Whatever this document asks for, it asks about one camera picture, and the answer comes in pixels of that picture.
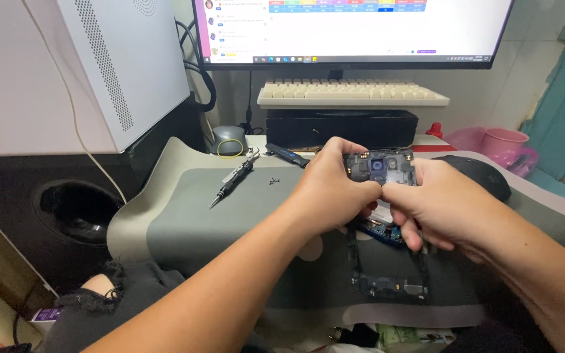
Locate person's right hand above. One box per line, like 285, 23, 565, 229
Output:
381, 158, 508, 265

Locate person's left hand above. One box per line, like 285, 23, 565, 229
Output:
287, 136, 384, 237

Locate black phone midframe cover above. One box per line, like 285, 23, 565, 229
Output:
343, 148, 418, 187

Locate disassembled black smartphone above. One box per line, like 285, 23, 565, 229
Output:
346, 201, 431, 300

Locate black computer mouse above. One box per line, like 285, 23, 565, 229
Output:
431, 155, 513, 203

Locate black pry tool blue label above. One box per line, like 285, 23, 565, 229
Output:
266, 142, 312, 168

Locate black box stand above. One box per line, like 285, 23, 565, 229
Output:
266, 109, 419, 150

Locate grey work mat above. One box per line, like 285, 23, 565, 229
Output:
107, 136, 565, 329

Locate silver tweezers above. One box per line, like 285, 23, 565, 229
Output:
222, 150, 261, 184

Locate pink plastic cup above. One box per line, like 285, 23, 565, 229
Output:
481, 127, 530, 168

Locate black precision screwdriver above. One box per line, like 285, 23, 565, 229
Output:
208, 160, 256, 210

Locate beige keyboard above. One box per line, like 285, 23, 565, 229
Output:
257, 78, 451, 109

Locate yellow rubber band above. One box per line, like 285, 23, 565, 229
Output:
217, 138, 245, 160

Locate grey computer mouse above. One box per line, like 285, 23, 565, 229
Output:
210, 126, 250, 157

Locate clutter of papers and plug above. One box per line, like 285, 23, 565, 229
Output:
273, 323, 460, 353

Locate computer monitor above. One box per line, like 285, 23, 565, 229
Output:
191, 0, 516, 71

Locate person's ripped black jeans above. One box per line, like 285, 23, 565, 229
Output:
37, 260, 283, 353

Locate black subwoofer speaker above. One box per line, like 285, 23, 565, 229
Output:
0, 93, 205, 295

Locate white computer case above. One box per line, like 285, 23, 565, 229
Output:
0, 0, 191, 158

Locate purple small box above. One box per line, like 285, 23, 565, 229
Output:
30, 307, 62, 324

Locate black cables bundle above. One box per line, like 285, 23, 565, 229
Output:
175, 18, 217, 113

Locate white cable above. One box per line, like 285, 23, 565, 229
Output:
20, 0, 128, 205

